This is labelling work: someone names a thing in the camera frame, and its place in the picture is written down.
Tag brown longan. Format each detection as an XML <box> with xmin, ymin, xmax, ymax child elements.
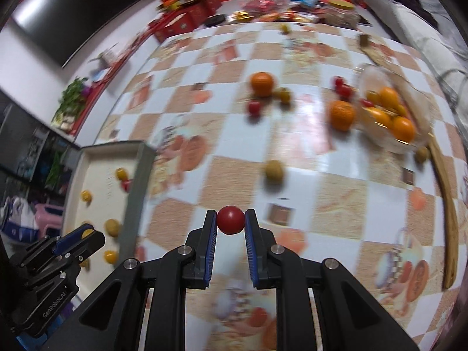
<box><xmin>104</xmin><ymin>219</ymin><xmax>121</xmax><ymax>238</ymax></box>
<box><xmin>414</xmin><ymin>147</ymin><xmax>430</xmax><ymax>164</ymax></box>
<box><xmin>264</xmin><ymin>160</ymin><xmax>285</xmax><ymax>184</ymax></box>

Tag red cherry tomato with stem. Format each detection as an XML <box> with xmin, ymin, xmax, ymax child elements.
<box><xmin>121</xmin><ymin>179</ymin><xmax>132</xmax><ymax>193</ymax></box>

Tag pink plastic stool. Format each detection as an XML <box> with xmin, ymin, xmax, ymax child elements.
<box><xmin>34</xmin><ymin>204</ymin><xmax>64</xmax><ymax>238</ymax></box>

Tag red cherry tomato left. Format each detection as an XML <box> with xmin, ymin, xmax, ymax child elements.
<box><xmin>216</xmin><ymin>205</ymin><xmax>245</xmax><ymax>235</ymax></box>

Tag white tray box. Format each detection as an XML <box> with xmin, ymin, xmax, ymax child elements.
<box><xmin>63</xmin><ymin>141</ymin><xmax>156</xmax><ymax>300</ymax></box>

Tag brown longan on table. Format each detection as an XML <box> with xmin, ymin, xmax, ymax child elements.
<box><xmin>264</xmin><ymin>160</ymin><xmax>285</xmax><ymax>184</ymax></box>

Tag green potted plant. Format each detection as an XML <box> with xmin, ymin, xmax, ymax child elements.
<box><xmin>51</xmin><ymin>77</ymin><xmax>88</xmax><ymax>132</ymax></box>

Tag red cherry tomato near mandarin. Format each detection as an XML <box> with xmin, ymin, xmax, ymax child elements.
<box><xmin>247</xmin><ymin>100</ymin><xmax>263</xmax><ymax>117</ymax></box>

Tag olive yellow cherry tomato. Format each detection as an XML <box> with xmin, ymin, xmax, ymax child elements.
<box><xmin>275</xmin><ymin>87</ymin><xmax>292</xmax><ymax>105</ymax></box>

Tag orange mandarin by bowl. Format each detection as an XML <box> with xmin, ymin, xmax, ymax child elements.
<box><xmin>329</xmin><ymin>101</ymin><xmax>356</xmax><ymax>132</ymax></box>

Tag orange mandarin far left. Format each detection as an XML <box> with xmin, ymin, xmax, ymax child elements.
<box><xmin>250</xmin><ymin>71</ymin><xmax>274</xmax><ymax>97</ymax></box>

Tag orange in bowl left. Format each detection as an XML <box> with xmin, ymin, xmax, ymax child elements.
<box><xmin>367</xmin><ymin>107</ymin><xmax>392</xmax><ymax>129</ymax></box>

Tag orange in bowl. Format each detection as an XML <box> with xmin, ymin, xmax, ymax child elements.
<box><xmin>391</xmin><ymin>116</ymin><xmax>416</xmax><ymax>143</ymax></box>
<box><xmin>367</xmin><ymin>107</ymin><xmax>392</xmax><ymax>129</ymax></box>
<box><xmin>378</xmin><ymin>86</ymin><xmax>400</xmax><ymax>109</ymax></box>

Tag red tomato behind bowl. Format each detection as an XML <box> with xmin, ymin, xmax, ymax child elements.
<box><xmin>333</xmin><ymin>76</ymin><xmax>354</xmax><ymax>101</ymax></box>

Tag brown longan behind bowl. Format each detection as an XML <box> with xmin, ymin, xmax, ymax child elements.
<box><xmin>414</xmin><ymin>147</ymin><xmax>430</xmax><ymax>164</ymax></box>

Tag orange in bowl right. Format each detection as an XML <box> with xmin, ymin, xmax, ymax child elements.
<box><xmin>391</xmin><ymin>116</ymin><xmax>416</xmax><ymax>143</ymax></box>

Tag wooden spatula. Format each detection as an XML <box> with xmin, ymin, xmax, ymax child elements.
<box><xmin>358</xmin><ymin>33</ymin><xmax>460</xmax><ymax>290</ymax></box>

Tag glass fruit bowl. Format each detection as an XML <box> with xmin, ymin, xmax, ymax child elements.
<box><xmin>353</xmin><ymin>63</ymin><xmax>432</xmax><ymax>154</ymax></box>

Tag orange in bowl top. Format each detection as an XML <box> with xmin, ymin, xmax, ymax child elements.
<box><xmin>378</xmin><ymin>86</ymin><xmax>400</xmax><ymax>109</ymax></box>

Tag small yellow fruit far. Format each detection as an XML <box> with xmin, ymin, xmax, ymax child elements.
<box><xmin>280</xmin><ymin>24</ymin><xmax>290</xmax><ymax>35</ymax></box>

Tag black television screen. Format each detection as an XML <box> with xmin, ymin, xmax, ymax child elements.
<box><xmin>13</xmin><ymin>0</ymin><xmax>140</xmax><ymax>67</ymax></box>

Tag red gift boxes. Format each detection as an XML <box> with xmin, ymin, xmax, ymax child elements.
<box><xmin>147</xmin><ymin>0</ymin><xmax>229</xmax><ymax>43</ymax></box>

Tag yellow lid jar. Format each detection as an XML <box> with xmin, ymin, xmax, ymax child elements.
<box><xmin>324</xmin><ymin>0</ymin><xmax>360</xmax><ymax>29</ymax></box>

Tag grey sofa with blanket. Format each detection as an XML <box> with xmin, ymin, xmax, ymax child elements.
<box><xmin>363</xmin><ymin>0</ymin><xmax>467</xmax><ymax>143</ymax></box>

